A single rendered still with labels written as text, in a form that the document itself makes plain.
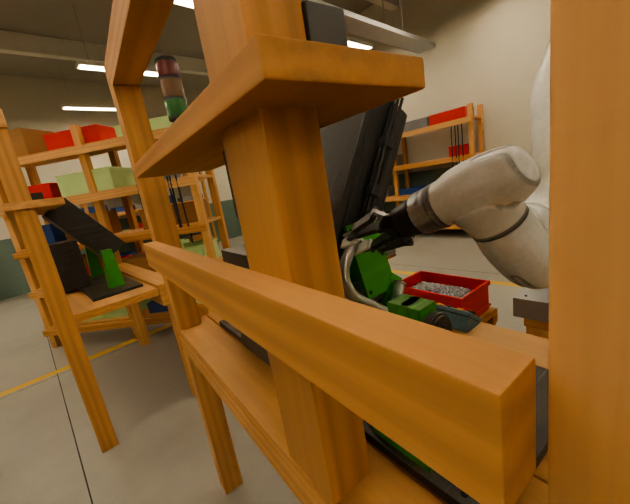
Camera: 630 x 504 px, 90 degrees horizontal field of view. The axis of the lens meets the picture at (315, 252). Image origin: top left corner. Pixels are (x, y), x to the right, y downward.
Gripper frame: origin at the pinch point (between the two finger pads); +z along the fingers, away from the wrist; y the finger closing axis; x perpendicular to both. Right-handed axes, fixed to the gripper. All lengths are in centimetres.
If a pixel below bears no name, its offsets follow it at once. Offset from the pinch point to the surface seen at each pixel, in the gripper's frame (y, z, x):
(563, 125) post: 24, -54, 28
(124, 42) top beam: 75, 22, -29
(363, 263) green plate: -6.5, 3.9, 1.0
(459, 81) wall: -211, 160, -547
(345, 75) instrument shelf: 31, -38, 11
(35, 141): 206, 328, -123
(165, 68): 59, 6, -15
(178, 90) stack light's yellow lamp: 54, 8, -13
